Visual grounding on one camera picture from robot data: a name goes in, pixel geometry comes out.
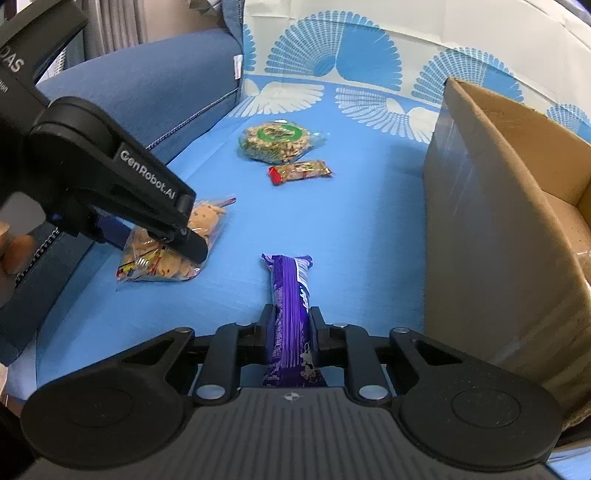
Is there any cardboard box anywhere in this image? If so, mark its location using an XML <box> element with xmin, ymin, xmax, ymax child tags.
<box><xmin>422</xmin><ymin>76</ymin><xmax>591</xmax><ymax>431</ymax></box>

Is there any blue denim sofa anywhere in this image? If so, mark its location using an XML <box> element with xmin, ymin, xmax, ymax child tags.
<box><xmin>0</xmin><ymin>0</ymin><xmax>246</xmax><ymax>370</ymax></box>

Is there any purple wafer packet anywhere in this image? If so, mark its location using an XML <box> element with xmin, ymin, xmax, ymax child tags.
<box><xmin>261</xmin><ymin>253</ymin><xmax>329</xmax><ymax>388</ymax></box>

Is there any grey curtain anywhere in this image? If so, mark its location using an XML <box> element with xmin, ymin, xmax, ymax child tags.
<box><xmin>55</xmin><ymin>0</ymin><xmax>154</xmax><ymax>70</ymax></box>

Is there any blue fan-print blanket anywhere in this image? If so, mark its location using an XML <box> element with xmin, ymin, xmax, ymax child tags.
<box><xmin>34</xmin><ymin>0</ymin><xmax>591</xmax><ymax>480</ymax></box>

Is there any metal chain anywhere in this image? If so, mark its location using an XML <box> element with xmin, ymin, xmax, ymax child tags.
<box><xmin>14</xmin><ymin>226</ymin><xmax>62</xmax><ymax>288</ymax></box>

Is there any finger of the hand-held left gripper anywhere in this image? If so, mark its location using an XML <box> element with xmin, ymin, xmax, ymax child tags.
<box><xmin>139</xmin><ymin>194</ymin><xmax>210</xmax><ymax>265</ymax></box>

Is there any round green-label nut cake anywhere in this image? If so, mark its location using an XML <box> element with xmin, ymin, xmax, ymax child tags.
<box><xmin>238</xmin><ymin>121</ymin><xmax>329</xmax><ymax>165</ymax></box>

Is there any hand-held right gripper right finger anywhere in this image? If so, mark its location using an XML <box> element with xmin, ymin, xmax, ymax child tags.
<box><xmin>307</xmin><ymin>305</ymin><xmax>463</xmax><ymax>403</ymax></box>

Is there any small red nut bar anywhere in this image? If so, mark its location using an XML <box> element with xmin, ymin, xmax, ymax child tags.
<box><xmin>269</xmin><ymin>159</ymin><xmax>334</xmax><ymax>186</ymax></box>

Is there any person's left hand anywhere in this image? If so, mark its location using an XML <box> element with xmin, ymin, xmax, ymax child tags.
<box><xmin>0</xmin><ymin>222</ymin><xmax>37</xmax><ymax>278</ymax></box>

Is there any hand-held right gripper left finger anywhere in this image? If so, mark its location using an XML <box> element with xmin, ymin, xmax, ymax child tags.
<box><xmin>117</xmin><ymin>305</ymin><xmax>278</xmax><ymax>408</ymax></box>

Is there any clear cookie bag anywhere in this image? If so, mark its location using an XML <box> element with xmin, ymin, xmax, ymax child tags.
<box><xmin>115</xmin><ymin>196</ymin><xmax>238</xmax><ymax>284</ymax></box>

